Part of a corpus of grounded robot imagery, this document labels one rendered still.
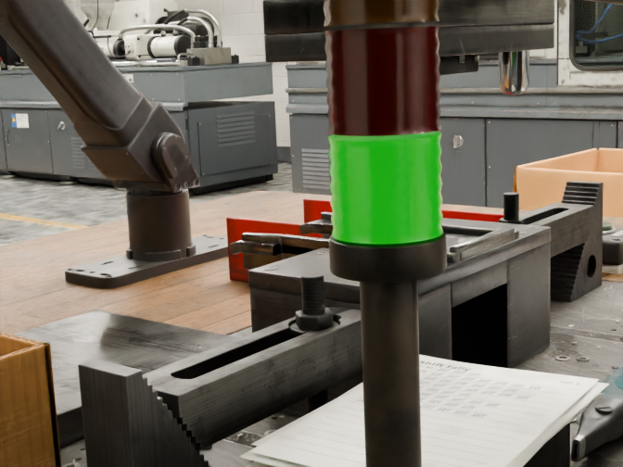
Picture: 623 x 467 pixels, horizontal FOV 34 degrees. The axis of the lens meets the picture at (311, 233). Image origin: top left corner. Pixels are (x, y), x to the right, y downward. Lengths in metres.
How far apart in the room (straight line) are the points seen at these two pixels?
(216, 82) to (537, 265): 7.07
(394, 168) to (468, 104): 5.58
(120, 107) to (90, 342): 0.30
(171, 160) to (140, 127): 0.04
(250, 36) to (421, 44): 9.42
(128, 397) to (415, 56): 0.18
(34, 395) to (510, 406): 0.24
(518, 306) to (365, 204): 0.36
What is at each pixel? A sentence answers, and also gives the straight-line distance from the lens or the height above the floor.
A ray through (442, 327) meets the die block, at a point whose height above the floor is 0.95.
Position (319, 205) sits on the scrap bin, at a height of 0.95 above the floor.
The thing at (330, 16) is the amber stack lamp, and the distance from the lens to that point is 0.33.
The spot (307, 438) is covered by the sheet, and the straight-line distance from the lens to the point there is 0.44.
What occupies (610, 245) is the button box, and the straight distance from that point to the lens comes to 0.94.
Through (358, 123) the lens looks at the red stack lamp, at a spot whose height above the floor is 1.09.
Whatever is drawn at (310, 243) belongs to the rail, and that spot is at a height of 0.99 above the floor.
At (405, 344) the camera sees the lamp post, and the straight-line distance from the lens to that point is 0.34.
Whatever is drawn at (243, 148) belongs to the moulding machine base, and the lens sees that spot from 7.90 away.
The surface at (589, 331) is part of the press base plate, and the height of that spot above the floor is 0.90.
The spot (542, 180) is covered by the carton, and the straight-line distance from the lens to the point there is 3.02.
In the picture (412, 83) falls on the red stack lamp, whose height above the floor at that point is 1.10.
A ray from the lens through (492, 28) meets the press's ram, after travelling 0.62.
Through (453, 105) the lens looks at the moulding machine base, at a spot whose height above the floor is 0.72.
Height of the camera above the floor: 1.12
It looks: 11 degrees down
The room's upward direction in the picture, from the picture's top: 2 degrees counter-clockwise
